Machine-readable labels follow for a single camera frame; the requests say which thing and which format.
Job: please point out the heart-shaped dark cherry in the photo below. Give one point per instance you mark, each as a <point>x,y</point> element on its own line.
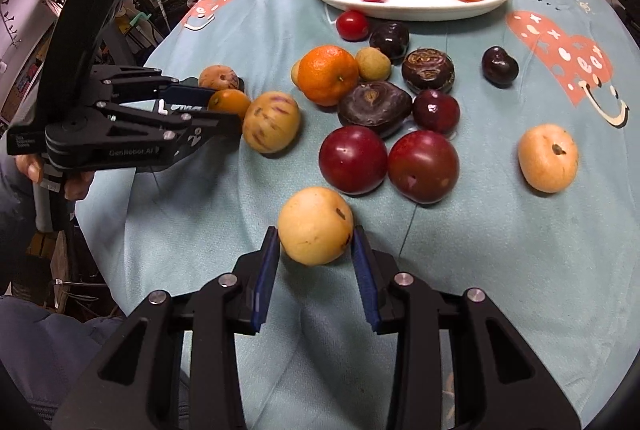
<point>499,65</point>

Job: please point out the person's left forearm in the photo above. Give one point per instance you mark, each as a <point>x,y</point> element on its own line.
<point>12,205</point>

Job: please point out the dark red cherry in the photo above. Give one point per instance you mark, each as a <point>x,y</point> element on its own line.
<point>436,110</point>

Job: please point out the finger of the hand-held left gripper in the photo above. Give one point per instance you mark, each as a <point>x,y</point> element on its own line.
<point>190,93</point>
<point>200,132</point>

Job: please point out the person's left hand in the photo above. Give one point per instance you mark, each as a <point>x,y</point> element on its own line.
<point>79,187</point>

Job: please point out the dark purple plum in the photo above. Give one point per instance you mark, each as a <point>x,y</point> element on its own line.
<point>389,39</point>

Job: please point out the brown spotted fruit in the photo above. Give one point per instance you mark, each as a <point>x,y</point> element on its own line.
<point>217,77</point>

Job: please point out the green plastic tool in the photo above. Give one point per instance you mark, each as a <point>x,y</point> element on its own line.
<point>136,18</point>

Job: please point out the light blue printed tablecloth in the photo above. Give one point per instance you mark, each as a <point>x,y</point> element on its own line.
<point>500,260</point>

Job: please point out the dark object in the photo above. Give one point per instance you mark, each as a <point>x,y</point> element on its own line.
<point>627,12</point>

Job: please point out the blue-grey clothing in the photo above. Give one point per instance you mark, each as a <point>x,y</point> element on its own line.
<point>40,350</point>

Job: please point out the pale yellow round fruit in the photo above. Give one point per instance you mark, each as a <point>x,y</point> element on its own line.
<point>548,157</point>
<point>315,226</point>

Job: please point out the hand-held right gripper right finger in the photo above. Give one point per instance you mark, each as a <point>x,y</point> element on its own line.
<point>365,280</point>

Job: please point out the tan longan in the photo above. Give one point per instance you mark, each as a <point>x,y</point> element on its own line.
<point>372,63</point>
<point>295,73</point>

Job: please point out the striped pepino melon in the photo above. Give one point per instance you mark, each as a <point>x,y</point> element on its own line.
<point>271,122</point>

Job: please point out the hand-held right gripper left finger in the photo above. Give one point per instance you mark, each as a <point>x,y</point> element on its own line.
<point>265,280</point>

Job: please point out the red plum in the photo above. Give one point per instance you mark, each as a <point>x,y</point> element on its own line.
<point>423,165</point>
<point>353,159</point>

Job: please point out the orange cherry tomato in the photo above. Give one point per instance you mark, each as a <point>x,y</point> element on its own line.
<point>228,102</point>

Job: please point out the large orange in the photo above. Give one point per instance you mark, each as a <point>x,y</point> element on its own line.
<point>332,74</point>

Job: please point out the dark water chestnut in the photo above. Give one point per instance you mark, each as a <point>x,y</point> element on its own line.
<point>375,108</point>
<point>428,70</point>

